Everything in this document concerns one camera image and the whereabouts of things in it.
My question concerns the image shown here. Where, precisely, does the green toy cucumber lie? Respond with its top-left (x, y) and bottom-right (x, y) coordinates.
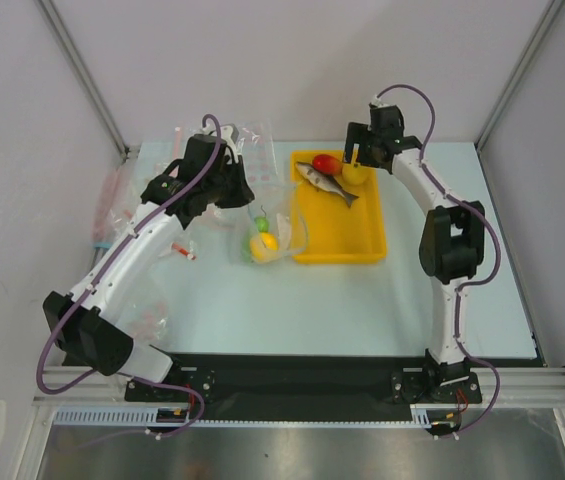
top-left (241, 215), bottom-right (272, 263)

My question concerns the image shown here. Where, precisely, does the yellow toy lemon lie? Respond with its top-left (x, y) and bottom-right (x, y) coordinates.
top-left (341, 163), bottom-right (370, 186)

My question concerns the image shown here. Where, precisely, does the clear blue-zipper bag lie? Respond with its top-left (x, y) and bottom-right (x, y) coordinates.
top-left (226, 174), bottom-right (321, 266)

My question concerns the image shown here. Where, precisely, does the grey toy fish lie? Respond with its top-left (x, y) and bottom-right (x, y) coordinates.
top-left (295, 162), bottom-right (358, 207)

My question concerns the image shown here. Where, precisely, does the yellow toy pear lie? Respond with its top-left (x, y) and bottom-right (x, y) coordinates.
top-left (249, 232), bottom-right (278, 263)

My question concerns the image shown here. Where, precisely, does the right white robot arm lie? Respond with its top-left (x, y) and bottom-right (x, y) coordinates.
top-left (343, 101), bottom-right (485, 401)

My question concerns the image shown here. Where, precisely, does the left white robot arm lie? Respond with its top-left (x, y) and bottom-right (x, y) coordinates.
top-left (43, 124), bottom-right (254, 400)

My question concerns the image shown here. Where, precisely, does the pile of spare zip bags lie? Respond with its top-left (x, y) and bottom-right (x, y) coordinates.
top-left (93, 126), bottom-right (197, 347)

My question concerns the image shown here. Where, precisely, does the red toy mango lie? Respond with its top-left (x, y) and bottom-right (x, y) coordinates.
top-left (312, 154), bottom-right (342, 176)

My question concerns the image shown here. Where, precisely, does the yellow plastic tray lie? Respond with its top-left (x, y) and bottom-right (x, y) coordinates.
top-left (290, 150), bottom-right (387, 264)

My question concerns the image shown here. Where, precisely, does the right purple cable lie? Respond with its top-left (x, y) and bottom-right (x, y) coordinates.
top-left (374, 83), bottom-right (502, 441)

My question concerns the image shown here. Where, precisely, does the purple cable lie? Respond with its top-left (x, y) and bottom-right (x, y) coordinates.
top-left (35, 113), bottom-right (228, 443)
top-left (374, 83), bottom-right (502, 441)

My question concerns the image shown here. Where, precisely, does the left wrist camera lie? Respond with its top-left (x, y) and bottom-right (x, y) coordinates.
top-left (220, 124), bottom-right (241, 164)

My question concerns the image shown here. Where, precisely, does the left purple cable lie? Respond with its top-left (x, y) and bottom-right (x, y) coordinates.
top-left (35, 113), bottom-right (228, 443)

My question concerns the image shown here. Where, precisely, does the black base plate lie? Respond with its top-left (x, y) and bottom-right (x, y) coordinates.
top-left (61, 351), bottom-right (483, 422)

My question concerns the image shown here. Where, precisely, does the white slotted cable duct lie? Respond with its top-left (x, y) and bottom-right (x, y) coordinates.
top-left (54, 406), bottom-right (458, 429)

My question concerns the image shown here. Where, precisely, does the aluminium frame rail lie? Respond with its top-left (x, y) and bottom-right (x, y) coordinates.
top-left (34, 366), bottom-right (565, 408)

